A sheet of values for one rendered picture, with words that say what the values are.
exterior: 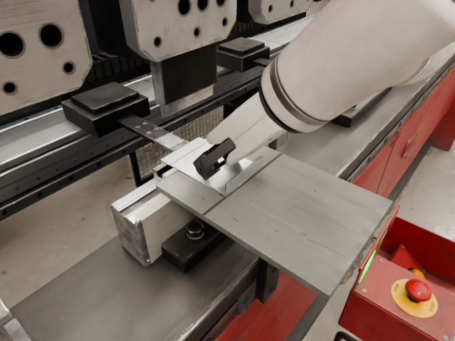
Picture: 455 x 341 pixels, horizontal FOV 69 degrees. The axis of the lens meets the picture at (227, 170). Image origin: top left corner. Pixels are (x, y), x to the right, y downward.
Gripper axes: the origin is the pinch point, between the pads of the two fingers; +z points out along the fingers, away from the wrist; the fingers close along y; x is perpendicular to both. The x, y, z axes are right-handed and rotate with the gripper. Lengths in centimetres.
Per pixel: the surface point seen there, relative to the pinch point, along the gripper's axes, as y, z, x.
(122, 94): -2.1, 15.9, -20.6
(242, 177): 0.7, -2.0, 4.1
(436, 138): -216, 67, 68
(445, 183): -177, 61, 85
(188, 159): 1.5, 5.0, -2.7
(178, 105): 1.6, -1.0, -9.0
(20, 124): 12.2, 28.8, -27.7
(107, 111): 2.5, 15.6, -18.5
